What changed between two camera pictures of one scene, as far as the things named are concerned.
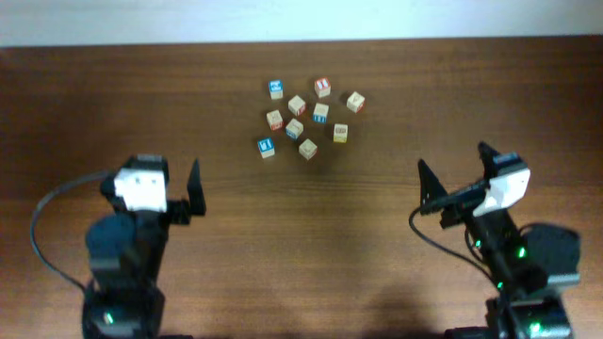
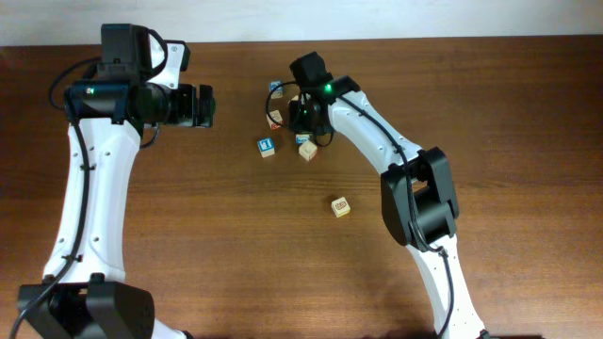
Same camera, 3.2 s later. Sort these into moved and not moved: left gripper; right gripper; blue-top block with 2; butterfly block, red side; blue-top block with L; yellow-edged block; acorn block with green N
Moved: left gripper; right gripper; yellow-edged block
Not moved: blue-top block with L; acorn block with green N; blue-top block with 2; butterfly block, red side
